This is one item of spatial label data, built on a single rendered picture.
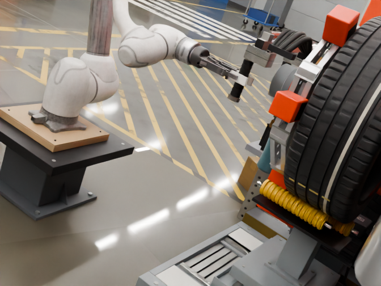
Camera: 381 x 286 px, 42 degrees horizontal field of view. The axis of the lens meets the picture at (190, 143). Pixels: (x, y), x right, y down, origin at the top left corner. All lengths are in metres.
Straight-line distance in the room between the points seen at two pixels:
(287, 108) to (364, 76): 0.22
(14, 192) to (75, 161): 0.38
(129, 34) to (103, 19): 0.46
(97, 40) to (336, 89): 1.12
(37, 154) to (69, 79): 0.33
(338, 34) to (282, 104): 0.28
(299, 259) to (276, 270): 0.09
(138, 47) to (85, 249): 0.81
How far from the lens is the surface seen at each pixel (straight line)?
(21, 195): 2.21
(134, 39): 1.72
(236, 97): 1.72
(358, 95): 1.45
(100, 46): 2.20
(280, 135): 1.57
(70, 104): 2.06
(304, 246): 1.86
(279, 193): 1.74
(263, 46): 1.66
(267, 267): 1.92
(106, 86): 2.20
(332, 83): 1.46
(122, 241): 2.13
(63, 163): 1.91
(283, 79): 1.78
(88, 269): 1.93
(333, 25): 1.57
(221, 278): 1.88
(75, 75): 2.03
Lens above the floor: 1.16
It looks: 20 degrees down
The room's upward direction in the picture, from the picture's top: 21 degrees clockwise
